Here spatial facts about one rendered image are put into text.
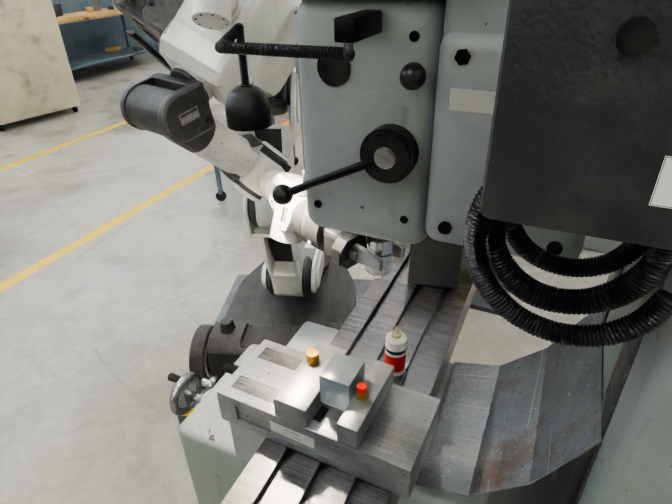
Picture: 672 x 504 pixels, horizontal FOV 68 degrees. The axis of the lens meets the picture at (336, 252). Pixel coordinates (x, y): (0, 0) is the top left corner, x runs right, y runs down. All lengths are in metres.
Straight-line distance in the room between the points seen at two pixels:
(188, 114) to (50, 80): 5.97
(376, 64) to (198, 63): 0.49
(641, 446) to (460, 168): 0.36
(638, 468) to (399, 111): 0.49
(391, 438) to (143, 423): 1.65
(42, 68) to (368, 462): 6.46
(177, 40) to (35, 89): 5.87
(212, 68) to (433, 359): 0.71
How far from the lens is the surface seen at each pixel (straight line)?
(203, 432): 1.21
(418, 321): 1.13
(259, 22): 1.04
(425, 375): 1.01
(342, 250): 0.82
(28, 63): 6.86
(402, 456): 0.80
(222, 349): 1.67
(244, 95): 0.80
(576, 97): 0.32
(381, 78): 0.63
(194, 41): 1.05
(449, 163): 0.61
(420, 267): 1.21
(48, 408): 2.58
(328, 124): 0.68
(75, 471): 2.29
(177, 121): 1.02
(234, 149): 1.14
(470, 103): 0.59
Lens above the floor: 1.68
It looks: 31 degrees down
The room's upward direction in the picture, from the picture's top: 1 degrees counter-clockwise
